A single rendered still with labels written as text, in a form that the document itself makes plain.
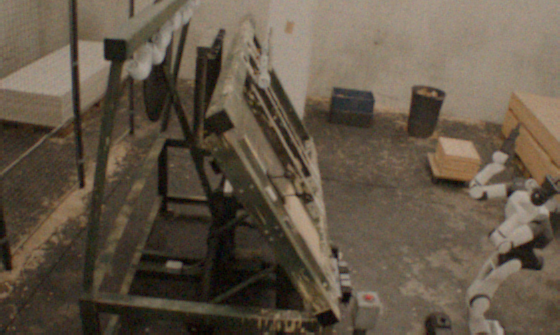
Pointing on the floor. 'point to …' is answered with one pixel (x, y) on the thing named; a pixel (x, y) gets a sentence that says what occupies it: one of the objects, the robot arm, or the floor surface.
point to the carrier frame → (251, 261)
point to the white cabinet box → (293, 28)
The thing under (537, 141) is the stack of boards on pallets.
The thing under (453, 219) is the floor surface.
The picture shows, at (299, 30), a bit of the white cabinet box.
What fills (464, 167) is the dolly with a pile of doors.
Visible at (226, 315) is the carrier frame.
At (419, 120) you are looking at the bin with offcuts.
